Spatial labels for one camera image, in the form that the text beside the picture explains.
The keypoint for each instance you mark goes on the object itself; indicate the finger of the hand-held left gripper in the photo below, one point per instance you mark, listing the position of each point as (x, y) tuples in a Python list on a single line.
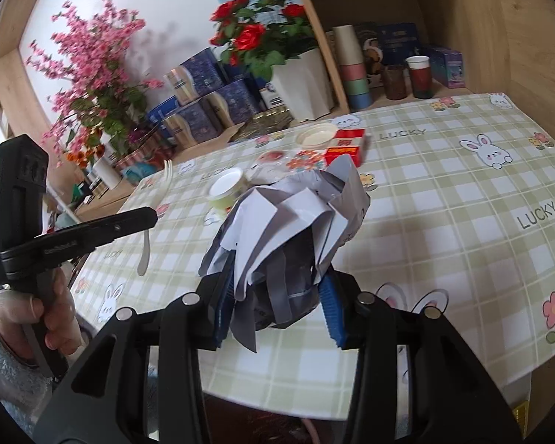
[(125, 224)]

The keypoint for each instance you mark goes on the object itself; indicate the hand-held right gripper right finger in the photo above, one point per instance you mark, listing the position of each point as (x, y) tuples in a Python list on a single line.
[(330, 310)]

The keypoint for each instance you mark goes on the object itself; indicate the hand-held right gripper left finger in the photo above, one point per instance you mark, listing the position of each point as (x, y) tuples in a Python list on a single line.
[(224, 305)]

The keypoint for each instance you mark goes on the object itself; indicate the white plastic fork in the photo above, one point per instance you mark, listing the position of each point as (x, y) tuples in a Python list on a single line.
[(143, 259)]

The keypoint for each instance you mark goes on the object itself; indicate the grey white paper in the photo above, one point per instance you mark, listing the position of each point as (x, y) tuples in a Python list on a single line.
[(296, 212)]

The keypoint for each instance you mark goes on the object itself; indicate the white green yogurt cup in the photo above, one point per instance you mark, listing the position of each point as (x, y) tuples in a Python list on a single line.
[(226, 189)]

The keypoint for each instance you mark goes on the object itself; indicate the clear floral blister pack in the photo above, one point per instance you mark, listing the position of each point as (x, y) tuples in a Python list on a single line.
[(305, 162)]

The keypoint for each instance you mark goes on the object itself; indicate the red cigarette box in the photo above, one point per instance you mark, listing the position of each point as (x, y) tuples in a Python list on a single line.
[(347, 148)]

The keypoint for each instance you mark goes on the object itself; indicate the cream plastic lid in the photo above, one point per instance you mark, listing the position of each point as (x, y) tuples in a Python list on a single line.
[(317, 136)]

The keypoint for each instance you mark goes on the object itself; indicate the person's left forearm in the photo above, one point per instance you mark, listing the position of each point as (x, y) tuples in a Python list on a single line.
[(4, 379)]

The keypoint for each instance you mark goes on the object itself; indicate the person's left hand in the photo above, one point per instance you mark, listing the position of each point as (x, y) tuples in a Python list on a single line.
[(60, 328)]

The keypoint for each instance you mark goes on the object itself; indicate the row of small brown bottles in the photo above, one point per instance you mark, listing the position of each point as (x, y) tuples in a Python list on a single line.
[(95, 189)]

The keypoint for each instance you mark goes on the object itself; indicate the white ribbed vase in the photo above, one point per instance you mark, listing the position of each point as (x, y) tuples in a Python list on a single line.
[(106, 175)]

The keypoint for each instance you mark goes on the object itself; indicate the striped wavy planter box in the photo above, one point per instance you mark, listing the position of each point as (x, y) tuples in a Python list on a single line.
[(141, 164)]

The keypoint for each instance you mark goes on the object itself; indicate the orange artificial flowers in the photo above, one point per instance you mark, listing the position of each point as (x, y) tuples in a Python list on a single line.
[(83, 155)]

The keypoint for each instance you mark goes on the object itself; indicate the blue white carton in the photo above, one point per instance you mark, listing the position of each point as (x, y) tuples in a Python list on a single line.
[(159, 111)]

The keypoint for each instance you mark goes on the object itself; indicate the checked bunny tablecloth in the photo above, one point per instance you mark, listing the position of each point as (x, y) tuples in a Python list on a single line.
[(444, 240)]

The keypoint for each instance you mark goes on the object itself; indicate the pink blossom arrangement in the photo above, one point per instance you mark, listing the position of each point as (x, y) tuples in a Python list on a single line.
[(97, 55)]

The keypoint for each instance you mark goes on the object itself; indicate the green gold leaf tray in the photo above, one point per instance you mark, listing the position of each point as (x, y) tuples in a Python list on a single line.
[(263, 122)]

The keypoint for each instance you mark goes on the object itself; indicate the white blue box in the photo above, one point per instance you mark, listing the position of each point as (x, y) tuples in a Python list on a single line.
[(270, 97)]

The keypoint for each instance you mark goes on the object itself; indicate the red rose plant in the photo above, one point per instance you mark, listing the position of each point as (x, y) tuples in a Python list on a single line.
[(249, 37)]

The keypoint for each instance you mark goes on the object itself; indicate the brown glass cup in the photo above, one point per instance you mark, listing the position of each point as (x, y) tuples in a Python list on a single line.
[(394, 83)]

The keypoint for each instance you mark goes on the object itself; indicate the stack of pastel cups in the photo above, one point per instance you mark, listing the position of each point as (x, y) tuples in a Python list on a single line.
[(354, 69)]

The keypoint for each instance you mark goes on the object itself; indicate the white rimmed paper cup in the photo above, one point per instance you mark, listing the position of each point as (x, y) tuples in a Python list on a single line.
[(420, 78)]

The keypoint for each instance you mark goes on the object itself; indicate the small purple box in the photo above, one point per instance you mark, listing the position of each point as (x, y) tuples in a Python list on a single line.
[(448, 67)]

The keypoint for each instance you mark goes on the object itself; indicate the dark blue cartoon box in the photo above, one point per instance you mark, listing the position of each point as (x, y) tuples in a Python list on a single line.
[(397, 37)]

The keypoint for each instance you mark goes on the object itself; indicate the wooden shelf unit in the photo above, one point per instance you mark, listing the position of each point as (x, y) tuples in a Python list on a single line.
[(444, 9)]

